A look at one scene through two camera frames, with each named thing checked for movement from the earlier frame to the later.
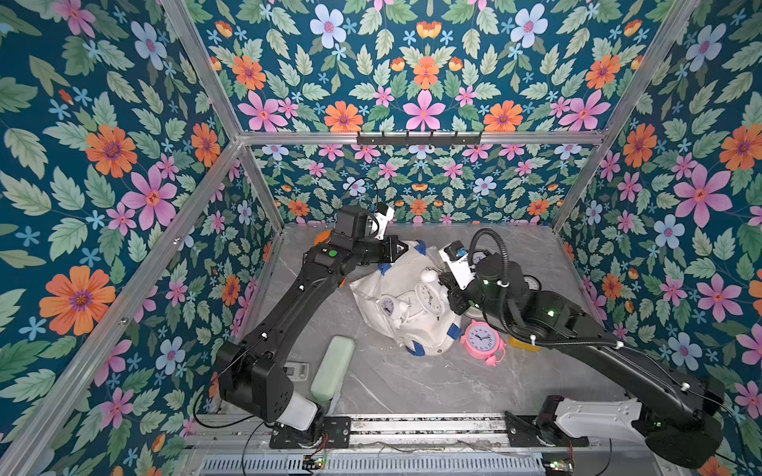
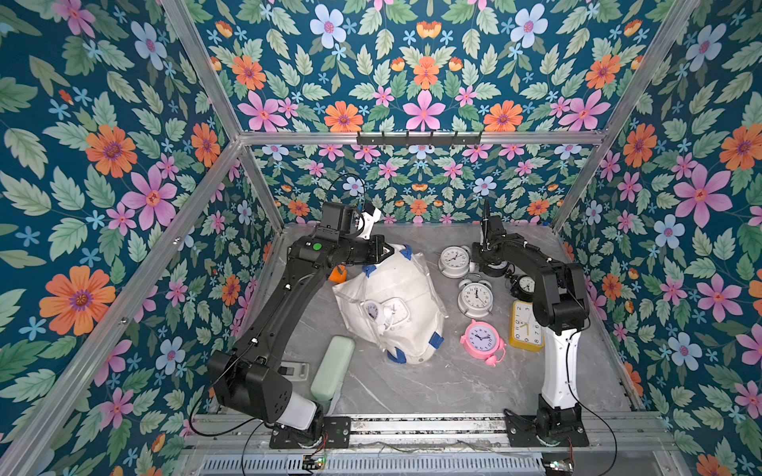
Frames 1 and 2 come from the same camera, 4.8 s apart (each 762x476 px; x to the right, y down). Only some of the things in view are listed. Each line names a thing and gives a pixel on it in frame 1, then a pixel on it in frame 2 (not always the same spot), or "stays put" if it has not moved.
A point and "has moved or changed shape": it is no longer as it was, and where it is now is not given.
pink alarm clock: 482,340 stays put
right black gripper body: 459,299 → 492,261
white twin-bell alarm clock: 431,294 has moved or changed shape
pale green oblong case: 332,368 stays put
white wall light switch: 297,371 stays put
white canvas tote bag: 385,298 has moved or changed shape
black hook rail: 419,140 stays put
